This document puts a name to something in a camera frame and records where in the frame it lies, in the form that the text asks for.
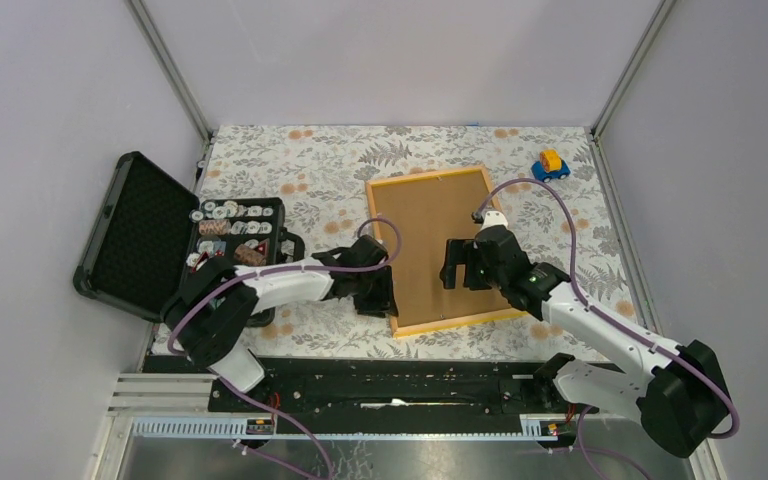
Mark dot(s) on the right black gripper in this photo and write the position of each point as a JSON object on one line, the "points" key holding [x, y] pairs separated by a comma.
{"points": [[461, 251]]}

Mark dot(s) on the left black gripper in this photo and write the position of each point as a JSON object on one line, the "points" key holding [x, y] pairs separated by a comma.
{"points": [[382, 300]]}

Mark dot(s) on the yellow wooden picture frame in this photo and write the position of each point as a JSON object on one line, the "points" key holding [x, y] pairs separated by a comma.
{"points": [[444, 324]]}

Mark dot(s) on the brown cardboard backing board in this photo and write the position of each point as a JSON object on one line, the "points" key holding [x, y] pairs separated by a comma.
{"points": [[424, 232]]}

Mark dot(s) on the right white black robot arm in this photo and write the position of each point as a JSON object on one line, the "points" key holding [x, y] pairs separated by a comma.
{"points": [[676, 393]]}

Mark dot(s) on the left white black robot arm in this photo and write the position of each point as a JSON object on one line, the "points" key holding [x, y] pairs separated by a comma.
{"points": [[211, 310]]}

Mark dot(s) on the floral patterned table mat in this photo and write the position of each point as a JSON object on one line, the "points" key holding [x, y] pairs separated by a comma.
{"points": [[320, 173]]}

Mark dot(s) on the yellow blue toy car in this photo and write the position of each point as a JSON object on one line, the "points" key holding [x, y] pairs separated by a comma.
{"points": [[550, 166]]}

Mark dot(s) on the black poker chip case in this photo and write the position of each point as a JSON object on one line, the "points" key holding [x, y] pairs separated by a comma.
{"points": [[152, 233]]}

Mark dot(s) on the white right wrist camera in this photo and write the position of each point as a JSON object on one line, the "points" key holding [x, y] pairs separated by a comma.
{"points": [[489, 218]]}

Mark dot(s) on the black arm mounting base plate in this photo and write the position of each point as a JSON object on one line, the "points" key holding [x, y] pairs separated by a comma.
{"points": [[410, 397]]}

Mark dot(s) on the aluminium rail front frame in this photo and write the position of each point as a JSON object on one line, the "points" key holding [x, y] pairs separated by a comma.
{"points": [[199, 405]]}

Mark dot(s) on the right aluminium corner post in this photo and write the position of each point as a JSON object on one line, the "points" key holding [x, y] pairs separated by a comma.
{"points": [[646, 42]]}

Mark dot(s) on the aluminium corner post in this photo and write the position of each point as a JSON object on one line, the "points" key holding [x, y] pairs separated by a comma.
{"points": [[646, 42], [153, 36]]}

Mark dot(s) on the left aluminium corner post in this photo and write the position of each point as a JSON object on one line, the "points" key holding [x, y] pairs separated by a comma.
{"points": [[153, 36]]}

